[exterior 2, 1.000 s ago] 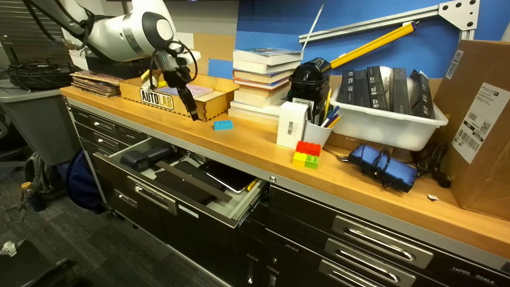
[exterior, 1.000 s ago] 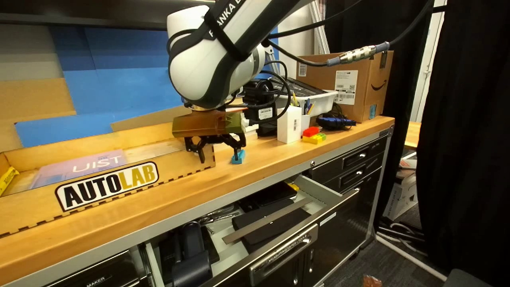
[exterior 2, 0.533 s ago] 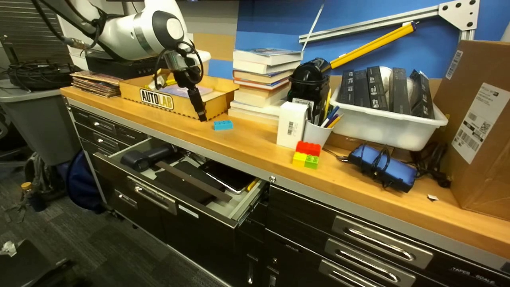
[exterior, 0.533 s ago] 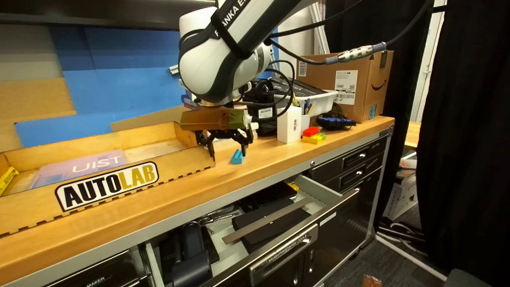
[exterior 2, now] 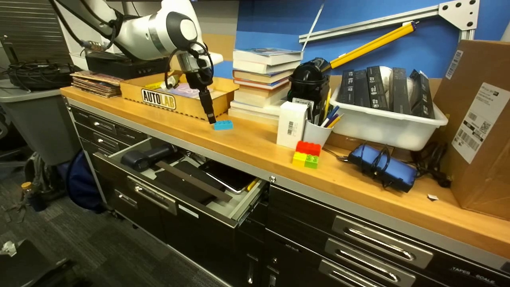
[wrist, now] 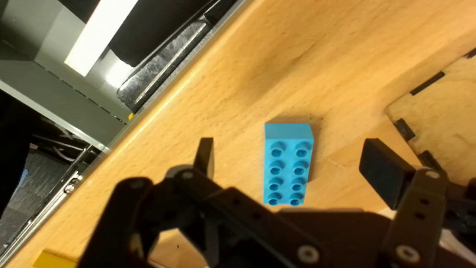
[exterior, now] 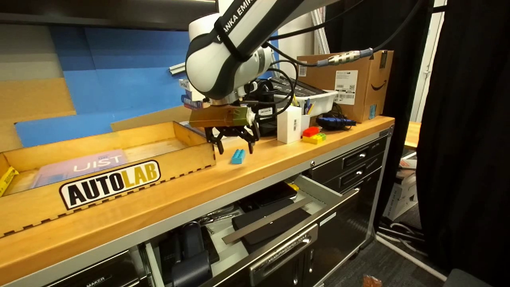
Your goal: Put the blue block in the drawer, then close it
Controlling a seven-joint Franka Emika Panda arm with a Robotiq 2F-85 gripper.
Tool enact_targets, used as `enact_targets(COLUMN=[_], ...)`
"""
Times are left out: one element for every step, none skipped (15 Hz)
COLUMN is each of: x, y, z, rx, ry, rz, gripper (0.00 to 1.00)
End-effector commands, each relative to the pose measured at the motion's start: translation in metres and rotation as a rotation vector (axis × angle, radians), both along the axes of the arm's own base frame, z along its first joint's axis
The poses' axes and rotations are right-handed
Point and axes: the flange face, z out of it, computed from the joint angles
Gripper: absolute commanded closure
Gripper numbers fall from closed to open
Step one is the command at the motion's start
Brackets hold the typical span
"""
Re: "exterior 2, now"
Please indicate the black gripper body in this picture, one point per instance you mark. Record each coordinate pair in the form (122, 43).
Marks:
(194, 72)

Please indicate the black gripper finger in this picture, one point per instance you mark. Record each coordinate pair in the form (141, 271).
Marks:
(210, 104)
(204, 105)

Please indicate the blue block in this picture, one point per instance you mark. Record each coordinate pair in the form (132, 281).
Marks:
(223, 124)

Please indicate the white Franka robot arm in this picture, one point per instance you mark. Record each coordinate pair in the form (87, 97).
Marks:
(153, 32)

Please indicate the open black drawer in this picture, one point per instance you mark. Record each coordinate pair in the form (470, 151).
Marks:
(223, 204)

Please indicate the yellow block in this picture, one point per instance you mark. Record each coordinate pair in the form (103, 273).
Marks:
(299, 156)

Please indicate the red block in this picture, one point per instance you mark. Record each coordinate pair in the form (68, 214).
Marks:
(307, 148)

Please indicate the green block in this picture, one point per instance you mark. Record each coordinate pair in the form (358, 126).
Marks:
(310, 161)

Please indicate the pink paper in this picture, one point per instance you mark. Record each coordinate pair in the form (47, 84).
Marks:
(176, 91)

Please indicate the wide white book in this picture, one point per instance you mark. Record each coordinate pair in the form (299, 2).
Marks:
(248, 112)

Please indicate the wooden tray box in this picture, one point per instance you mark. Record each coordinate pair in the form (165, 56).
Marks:
(159, 99)

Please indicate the large white book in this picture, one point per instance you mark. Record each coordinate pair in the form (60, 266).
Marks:
(259, 96)

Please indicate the thin white book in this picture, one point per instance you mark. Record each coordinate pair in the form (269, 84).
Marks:
(256, 84)

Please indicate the orange spine book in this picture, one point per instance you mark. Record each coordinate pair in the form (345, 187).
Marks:
(256, 77)

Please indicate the thick white book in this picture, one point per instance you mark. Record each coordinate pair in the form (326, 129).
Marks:
(259, 67)

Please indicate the grey cover book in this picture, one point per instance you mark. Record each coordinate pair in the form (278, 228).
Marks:
(264, 54)

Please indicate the black tablet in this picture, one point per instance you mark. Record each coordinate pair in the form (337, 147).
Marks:
(227, 175)

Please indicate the long black bar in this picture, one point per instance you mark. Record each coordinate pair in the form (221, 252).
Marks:
(196, 183)

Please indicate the black case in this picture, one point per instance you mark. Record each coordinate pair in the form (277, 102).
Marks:
(143, 158)

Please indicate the white small box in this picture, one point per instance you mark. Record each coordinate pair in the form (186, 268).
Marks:
(290, 124)

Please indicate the brown flat stack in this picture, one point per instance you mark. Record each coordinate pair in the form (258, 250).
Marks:
(97, 83)

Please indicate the white pen cup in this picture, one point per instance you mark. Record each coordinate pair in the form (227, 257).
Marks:
(315, 134)

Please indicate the pens bundle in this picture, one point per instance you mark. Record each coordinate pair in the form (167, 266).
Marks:
(328, 115)

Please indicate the thin white rod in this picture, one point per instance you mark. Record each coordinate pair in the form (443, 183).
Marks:
(310, 32)

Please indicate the black flat box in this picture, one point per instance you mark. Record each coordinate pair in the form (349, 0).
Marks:
(379, 86)
(400, 89)
(350, 86)
(420, 94)

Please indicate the blue backpack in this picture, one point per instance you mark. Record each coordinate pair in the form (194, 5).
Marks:
(81, 183)

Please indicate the black workbench cabinet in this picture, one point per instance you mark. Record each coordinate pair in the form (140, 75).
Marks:
(296, 233)

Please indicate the grey side table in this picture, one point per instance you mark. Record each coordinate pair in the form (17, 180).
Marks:
(36, 121)

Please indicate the yellow bar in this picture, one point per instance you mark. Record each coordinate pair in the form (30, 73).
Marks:
(371, 45)

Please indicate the white plastic bin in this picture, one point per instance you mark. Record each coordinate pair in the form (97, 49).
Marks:
(382, 128)

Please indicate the small white scrap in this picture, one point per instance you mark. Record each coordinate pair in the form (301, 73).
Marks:
(431, 196)

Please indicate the white crumpled scrap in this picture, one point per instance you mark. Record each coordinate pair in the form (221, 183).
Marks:
(8, 247)

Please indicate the brown cardboard box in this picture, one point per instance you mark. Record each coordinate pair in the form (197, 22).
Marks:
(478, 128)

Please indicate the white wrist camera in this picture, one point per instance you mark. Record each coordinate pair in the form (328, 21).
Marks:
(216, 56)

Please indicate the aluminium extrusion rail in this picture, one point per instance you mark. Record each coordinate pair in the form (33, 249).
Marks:
(371, 22)

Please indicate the white metal bracket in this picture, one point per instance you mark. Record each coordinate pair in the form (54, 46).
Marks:
(459, 13)

